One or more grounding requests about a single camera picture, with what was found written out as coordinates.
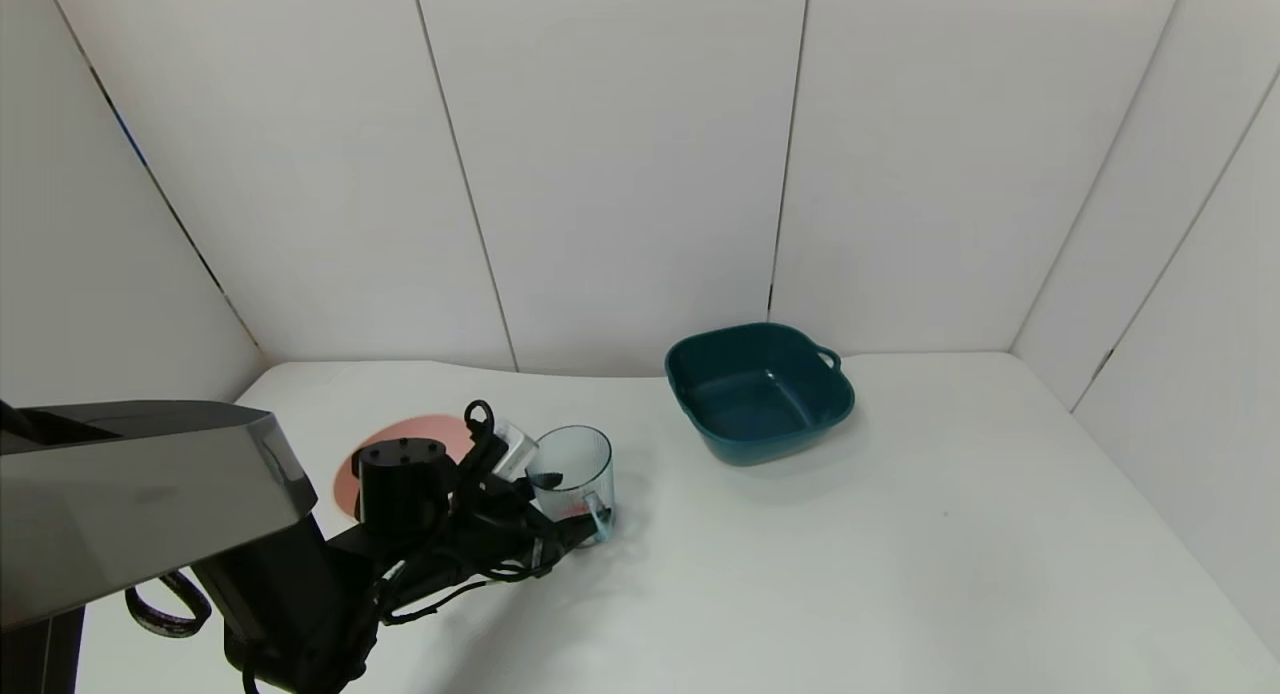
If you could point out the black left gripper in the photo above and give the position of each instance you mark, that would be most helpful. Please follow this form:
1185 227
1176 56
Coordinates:
553 542

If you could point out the red and white pellets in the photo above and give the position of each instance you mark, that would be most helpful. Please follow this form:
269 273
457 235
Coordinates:
577 511

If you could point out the transparent blue ribbed cup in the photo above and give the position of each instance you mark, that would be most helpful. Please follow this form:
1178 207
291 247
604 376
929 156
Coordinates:
585 464

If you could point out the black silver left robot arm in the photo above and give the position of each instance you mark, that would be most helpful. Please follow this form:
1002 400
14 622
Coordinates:
150 494

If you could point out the pink round bowl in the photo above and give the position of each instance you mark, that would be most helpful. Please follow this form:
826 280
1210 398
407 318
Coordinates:
420 427

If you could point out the dark teal square basin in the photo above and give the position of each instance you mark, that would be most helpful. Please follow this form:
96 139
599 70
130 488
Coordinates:
755 404

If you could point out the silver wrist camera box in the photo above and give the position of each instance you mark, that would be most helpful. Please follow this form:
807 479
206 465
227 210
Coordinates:
515 449

